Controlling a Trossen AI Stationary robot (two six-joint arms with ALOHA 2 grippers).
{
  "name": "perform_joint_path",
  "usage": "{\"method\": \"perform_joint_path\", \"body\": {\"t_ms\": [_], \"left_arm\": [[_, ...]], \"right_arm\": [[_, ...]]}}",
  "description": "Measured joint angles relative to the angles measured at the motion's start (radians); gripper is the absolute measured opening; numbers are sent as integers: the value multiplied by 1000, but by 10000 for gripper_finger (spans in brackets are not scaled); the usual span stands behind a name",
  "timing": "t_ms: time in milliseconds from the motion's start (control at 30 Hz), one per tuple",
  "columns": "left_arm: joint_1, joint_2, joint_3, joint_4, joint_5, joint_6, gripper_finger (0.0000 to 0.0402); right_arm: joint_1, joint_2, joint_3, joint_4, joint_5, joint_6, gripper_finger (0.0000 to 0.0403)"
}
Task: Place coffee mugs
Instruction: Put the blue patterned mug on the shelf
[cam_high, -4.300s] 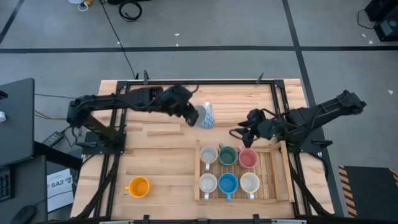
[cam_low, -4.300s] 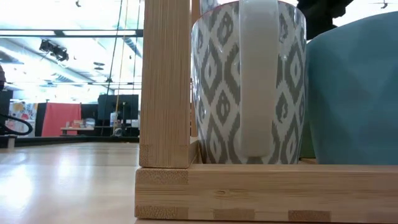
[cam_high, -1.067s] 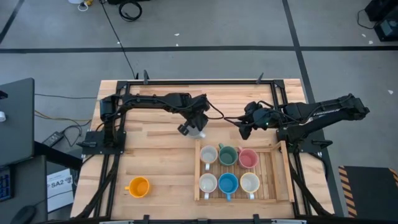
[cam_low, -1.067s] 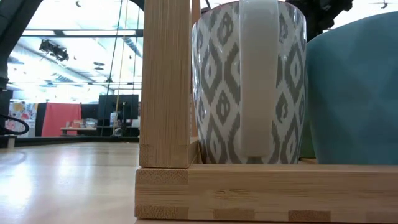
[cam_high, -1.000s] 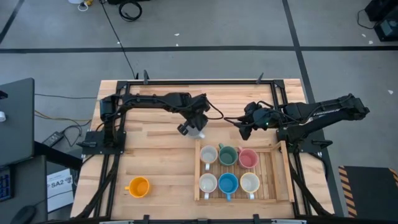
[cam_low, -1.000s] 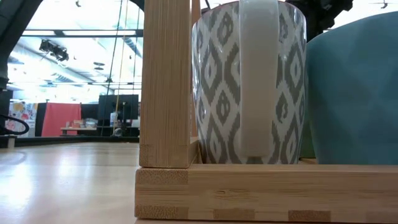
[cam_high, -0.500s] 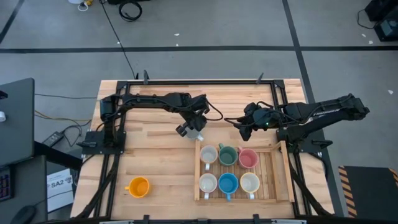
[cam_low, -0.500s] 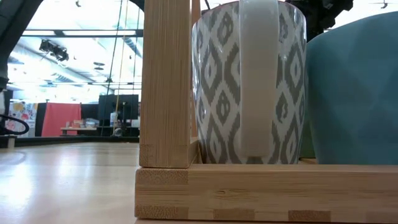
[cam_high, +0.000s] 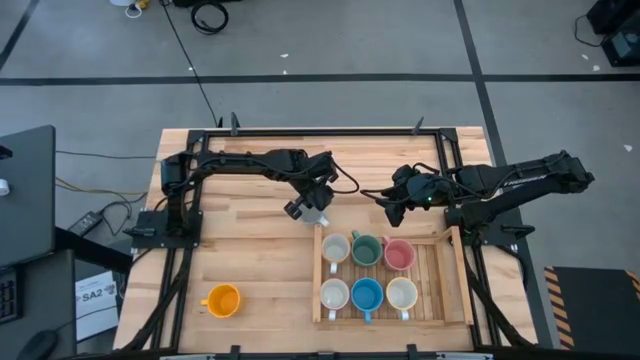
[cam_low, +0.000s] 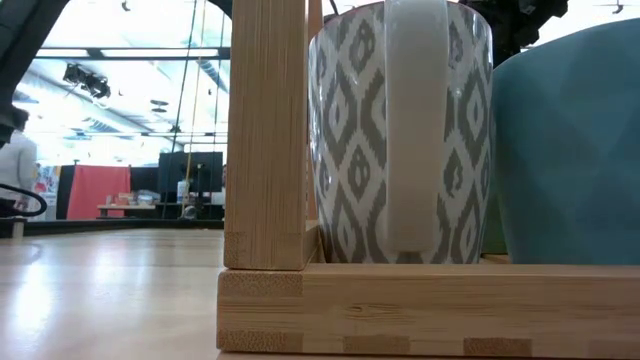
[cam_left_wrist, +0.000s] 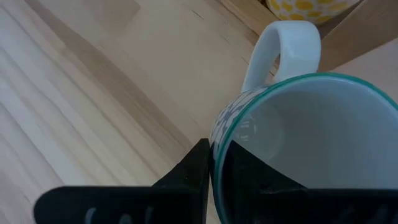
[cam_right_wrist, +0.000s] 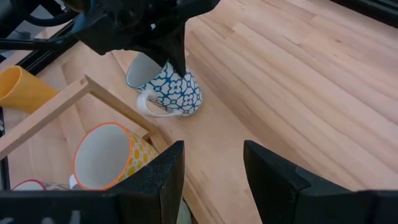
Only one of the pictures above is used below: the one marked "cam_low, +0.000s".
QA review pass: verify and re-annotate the light blue faceted mug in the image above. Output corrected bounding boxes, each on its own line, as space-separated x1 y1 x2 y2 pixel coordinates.
490 17 640 266

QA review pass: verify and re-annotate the black monitor screen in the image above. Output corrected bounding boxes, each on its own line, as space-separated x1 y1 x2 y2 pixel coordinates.
157 151 224 195

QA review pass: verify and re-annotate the black ceiling-hung camera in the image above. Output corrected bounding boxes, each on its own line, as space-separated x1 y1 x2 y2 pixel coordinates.
62 63 112 100

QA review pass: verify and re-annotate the small wooden background table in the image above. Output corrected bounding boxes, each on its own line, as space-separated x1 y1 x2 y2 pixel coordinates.
97 202 157 219

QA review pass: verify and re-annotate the white mug grey diamond pattern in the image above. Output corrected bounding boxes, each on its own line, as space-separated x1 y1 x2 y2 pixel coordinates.
307 0 495 265

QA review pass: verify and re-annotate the green hanging cable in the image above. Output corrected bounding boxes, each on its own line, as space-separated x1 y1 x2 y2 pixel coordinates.
162 0 200 220

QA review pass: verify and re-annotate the colourful wall poster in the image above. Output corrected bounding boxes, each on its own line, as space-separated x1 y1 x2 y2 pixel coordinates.
32 164 61 221

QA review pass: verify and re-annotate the red partition screen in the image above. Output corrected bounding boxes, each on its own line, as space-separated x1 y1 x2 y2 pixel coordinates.
66 164 132 221

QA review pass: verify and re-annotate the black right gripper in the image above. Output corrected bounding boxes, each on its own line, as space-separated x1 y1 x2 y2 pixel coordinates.
458 0 570 69

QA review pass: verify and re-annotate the bamboo wooden mug rack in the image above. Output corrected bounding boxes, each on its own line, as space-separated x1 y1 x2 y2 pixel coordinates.
216 0 640 360

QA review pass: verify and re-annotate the black looped cable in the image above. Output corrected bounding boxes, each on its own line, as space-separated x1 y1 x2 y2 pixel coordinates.
0 183 49 219

